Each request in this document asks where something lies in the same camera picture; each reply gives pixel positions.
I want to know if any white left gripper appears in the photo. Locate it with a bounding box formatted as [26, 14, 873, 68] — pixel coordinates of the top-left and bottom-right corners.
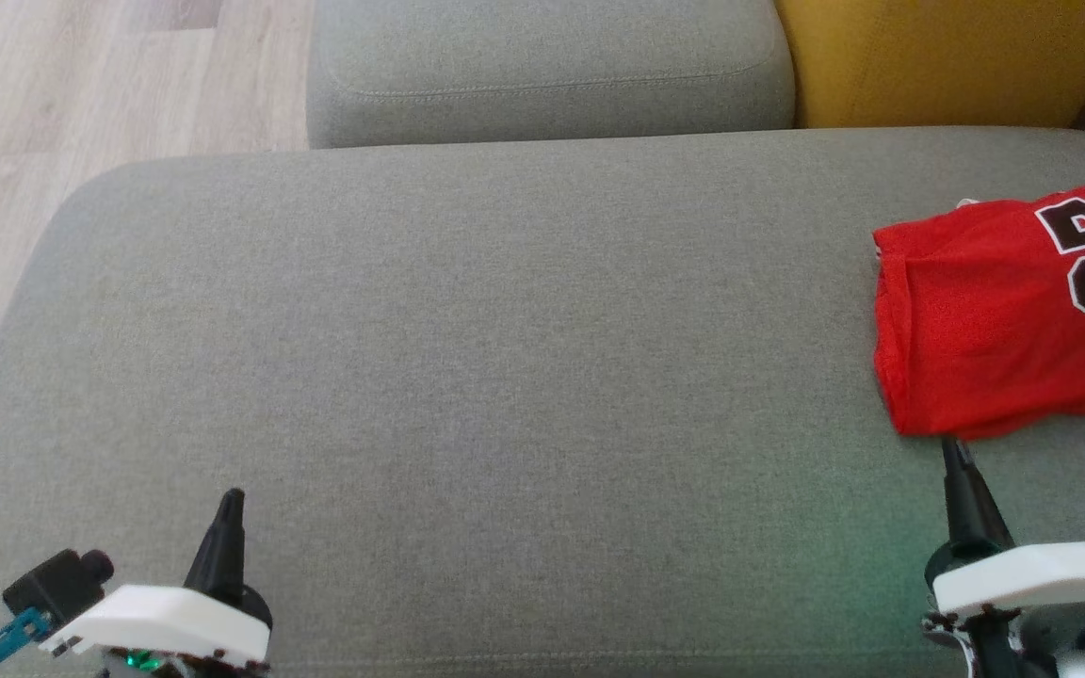
[39, 488, 272, 665]

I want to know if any grey fabric sofa seat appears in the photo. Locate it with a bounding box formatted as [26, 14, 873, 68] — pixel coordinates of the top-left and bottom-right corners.
[0, 127, 1085, 678]

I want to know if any grey sofa back cushion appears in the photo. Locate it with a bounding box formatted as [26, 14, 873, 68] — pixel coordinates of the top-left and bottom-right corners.
[305, 0, 798, 150]

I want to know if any yellow fabric sofa cushion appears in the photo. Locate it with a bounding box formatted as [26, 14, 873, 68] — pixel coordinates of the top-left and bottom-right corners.
[773, 0, 1085, 130]

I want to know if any red basketball jersey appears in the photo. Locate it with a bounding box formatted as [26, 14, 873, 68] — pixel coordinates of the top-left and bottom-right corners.
[872, 172, 1085, 442]

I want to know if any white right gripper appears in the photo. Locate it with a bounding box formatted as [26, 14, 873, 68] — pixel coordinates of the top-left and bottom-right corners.
[924, 438, 1085, 620]

